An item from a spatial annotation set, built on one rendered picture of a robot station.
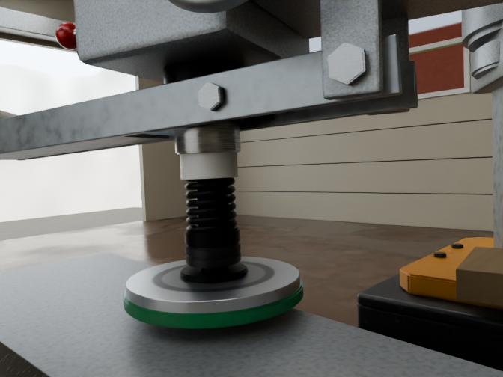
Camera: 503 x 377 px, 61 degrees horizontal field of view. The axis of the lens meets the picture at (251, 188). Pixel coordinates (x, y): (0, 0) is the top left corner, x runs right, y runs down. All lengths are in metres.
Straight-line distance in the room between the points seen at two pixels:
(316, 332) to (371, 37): 0.30
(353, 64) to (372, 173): 6.73
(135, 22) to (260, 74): 0.14
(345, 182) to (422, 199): 1.30
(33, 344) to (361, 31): 0.45
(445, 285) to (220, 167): 0.53
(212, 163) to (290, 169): 7.46
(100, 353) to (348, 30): 0.38
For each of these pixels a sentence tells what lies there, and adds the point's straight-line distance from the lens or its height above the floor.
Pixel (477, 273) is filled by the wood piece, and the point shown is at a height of 0.83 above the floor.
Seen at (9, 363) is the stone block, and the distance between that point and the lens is 0.53.
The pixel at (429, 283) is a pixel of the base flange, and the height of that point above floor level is 0.77.
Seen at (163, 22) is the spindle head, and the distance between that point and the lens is 0.45.
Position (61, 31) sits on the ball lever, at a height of 1.17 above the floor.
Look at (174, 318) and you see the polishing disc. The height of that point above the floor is 0.85.
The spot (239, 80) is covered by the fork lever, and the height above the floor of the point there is 1.09.
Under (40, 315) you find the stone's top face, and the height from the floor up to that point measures 0.82.
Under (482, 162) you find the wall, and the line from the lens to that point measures 6.53.
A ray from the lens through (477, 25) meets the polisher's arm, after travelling 0.99.
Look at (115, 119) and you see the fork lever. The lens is 0.54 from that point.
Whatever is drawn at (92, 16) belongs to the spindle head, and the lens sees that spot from 0.52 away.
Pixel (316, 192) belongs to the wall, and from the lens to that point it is 7.66.
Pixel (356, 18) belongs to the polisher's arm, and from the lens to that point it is 0.38.
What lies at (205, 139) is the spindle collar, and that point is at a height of 1.04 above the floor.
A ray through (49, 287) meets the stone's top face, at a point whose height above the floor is 0.82.
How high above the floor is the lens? 1.00
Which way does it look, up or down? 3 degrees down
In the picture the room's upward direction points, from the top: 2 degrees counter-clockwise
